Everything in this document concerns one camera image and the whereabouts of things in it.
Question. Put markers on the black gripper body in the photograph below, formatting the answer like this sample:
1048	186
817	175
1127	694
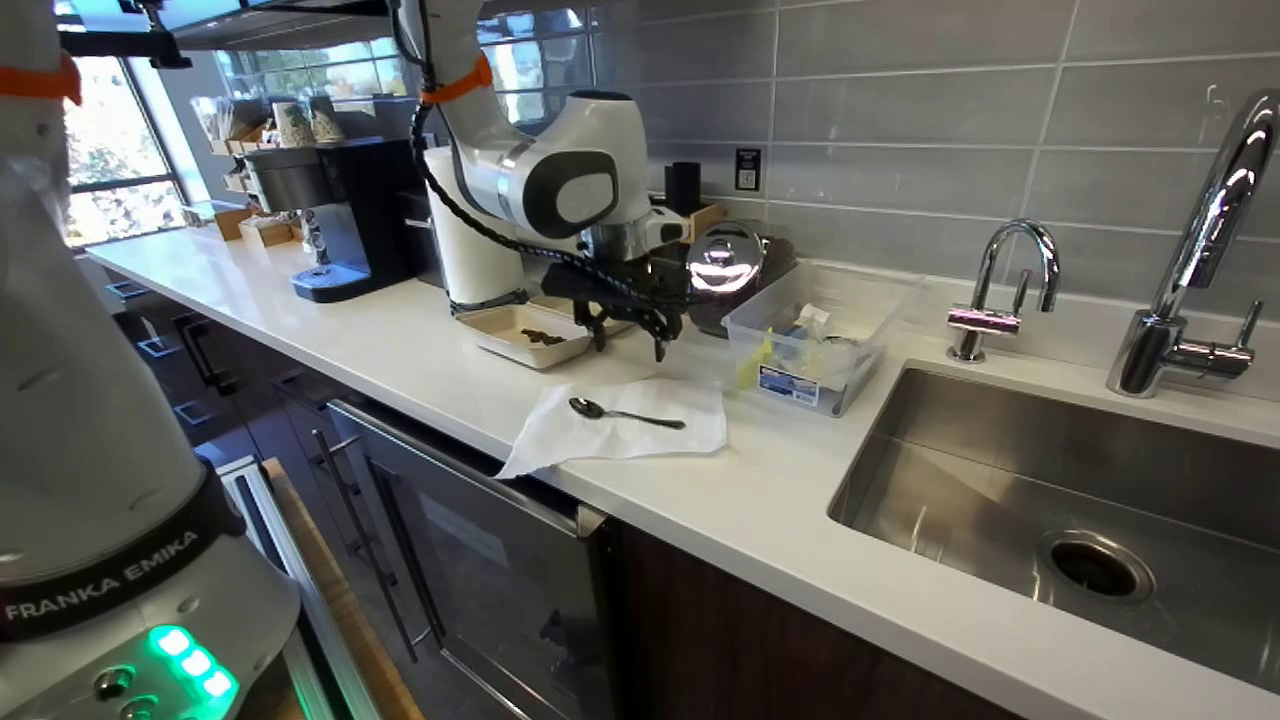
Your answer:
623	287

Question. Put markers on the white paper napkin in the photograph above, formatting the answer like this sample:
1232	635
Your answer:
574	441

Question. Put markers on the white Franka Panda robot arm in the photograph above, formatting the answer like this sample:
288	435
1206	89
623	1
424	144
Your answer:
82	401

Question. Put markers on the coffee beans pile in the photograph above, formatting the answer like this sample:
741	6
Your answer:
541	338

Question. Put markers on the white tray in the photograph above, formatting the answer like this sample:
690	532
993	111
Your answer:
532	350

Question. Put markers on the metal spoon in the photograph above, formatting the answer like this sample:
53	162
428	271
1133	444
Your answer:
584	405

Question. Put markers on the yellow sponge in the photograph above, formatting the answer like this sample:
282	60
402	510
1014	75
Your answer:
752	363

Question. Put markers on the beige empty tray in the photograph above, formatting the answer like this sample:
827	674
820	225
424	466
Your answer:
486	313

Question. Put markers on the wooden organizer shelf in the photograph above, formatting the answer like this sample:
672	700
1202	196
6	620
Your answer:
703	221

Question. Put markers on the glass jar with metal lid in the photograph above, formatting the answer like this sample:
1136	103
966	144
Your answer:
725	263

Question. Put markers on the clear plastic container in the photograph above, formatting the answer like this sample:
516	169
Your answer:
827	376

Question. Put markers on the black coffee machine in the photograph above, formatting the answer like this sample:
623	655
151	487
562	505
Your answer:
373	214

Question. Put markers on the steel dishwasher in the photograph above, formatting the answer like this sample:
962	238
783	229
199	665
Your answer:
492	586

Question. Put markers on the small chrome faucet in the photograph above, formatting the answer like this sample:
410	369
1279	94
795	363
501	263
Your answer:
993	323

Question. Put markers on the wooden plank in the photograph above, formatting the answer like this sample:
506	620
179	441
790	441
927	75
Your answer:
341	600

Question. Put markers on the steel sink basin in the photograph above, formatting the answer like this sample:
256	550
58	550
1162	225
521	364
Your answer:
1066	495

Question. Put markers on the large chrome faucet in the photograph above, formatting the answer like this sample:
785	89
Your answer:
1206	225

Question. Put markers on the black wall outlet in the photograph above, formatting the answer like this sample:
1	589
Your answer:
750	169

